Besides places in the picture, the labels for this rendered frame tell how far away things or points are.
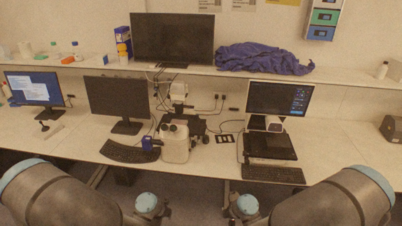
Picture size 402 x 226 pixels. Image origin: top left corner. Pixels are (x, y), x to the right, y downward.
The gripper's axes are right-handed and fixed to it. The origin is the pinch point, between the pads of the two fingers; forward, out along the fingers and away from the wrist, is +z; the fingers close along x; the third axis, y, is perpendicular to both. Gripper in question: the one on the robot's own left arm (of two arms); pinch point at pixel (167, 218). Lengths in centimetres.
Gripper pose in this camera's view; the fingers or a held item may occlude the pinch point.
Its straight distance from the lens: 134.7
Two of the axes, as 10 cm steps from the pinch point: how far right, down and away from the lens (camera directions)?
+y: 1.2, -8.0, 5.9
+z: 1.5, 6.0, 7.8
